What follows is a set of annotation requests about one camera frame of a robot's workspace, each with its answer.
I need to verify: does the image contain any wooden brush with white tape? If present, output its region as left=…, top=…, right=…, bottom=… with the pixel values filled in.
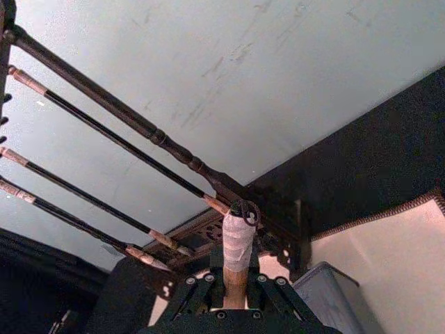
left=220, top=199, right=262, bottom=311

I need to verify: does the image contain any black-handled calligraphy brush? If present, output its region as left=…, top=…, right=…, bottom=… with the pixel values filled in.
left=0, top=176, right=172, bottom=273
left=0, top=146, right=195, bottom=258
left=7, top=65, right=231, bottom=214

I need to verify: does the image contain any white felt mat stitched edge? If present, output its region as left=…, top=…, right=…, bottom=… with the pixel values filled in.
left=307, top=187, right=445, bottom=334

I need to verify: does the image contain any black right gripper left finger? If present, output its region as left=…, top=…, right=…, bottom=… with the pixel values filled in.
left=172, top=243, right=227, bottom=320

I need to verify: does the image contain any grey rectangular tray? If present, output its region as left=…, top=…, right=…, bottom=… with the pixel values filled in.
left=291, top=261, right=370, bottom=334

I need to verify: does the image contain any dark carved wooden brush rack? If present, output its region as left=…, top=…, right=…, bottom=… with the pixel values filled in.
left=0, top=0, right=304, bottom=302

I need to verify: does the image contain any black table cloth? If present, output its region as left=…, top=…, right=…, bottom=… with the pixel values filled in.
left=0, top=64, right=445, bottom=334

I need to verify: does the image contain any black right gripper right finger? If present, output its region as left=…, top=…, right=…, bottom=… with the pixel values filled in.
left=246, top=251, right=316, bottom=321

